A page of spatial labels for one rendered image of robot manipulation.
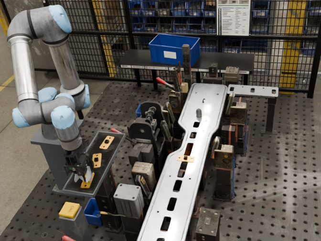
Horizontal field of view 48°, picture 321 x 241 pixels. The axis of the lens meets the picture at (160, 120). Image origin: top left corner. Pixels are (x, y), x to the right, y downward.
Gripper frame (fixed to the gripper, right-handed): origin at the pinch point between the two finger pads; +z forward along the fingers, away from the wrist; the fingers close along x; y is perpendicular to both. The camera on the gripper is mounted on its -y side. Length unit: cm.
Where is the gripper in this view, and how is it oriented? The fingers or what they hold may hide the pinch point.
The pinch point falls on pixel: (86, 177)
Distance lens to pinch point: 151.4
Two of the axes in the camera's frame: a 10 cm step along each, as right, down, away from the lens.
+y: -1.3, 6.3, -7.7
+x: 9.9, 0.0, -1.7
